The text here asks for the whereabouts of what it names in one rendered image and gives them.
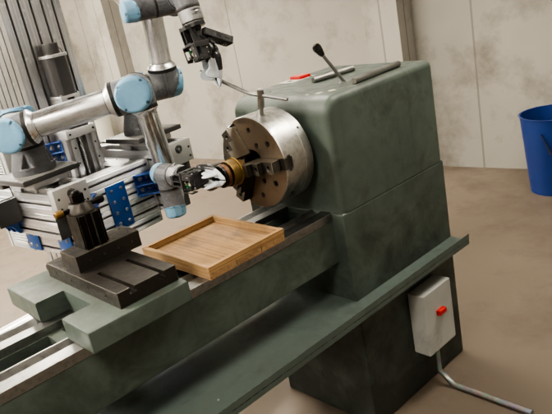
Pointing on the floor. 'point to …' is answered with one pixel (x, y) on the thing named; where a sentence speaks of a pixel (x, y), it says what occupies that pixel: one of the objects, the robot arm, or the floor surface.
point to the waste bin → (538, 147)
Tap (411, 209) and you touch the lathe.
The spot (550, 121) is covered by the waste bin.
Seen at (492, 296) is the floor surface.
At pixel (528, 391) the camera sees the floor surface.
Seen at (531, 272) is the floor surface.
